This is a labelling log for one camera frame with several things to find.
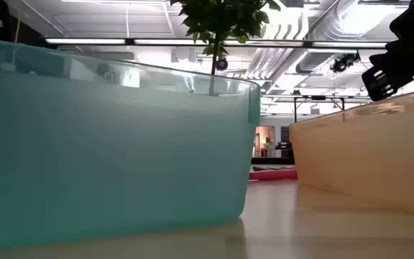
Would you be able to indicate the black metal table frame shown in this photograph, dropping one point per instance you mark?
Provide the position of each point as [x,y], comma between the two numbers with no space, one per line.
[271,160]

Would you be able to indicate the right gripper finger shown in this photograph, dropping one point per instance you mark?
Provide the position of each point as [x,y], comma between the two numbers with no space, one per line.
[390,81]

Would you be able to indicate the pink pen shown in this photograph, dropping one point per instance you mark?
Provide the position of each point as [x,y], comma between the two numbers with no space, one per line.
[273,175]

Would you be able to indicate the black metal gantry frame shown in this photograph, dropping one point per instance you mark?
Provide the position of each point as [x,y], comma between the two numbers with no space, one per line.
[318,97]

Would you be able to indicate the round black ceiling device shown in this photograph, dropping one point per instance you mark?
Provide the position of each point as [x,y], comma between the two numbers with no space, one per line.
[222,64]

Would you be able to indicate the green potted plant white pot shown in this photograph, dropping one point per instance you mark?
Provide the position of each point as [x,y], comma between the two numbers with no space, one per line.
[225,18]

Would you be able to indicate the long ceiling light bar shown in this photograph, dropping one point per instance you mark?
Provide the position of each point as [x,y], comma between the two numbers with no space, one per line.
[85,41]

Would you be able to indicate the orange translucent plastic tray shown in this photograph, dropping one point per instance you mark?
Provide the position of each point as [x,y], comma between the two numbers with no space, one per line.
[372,154]

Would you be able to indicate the green translucent plastic tray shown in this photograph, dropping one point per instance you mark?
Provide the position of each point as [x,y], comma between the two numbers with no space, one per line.
[120,144]

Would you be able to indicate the black ceiling spotlight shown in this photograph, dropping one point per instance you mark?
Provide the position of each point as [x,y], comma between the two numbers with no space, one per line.
[341,64]

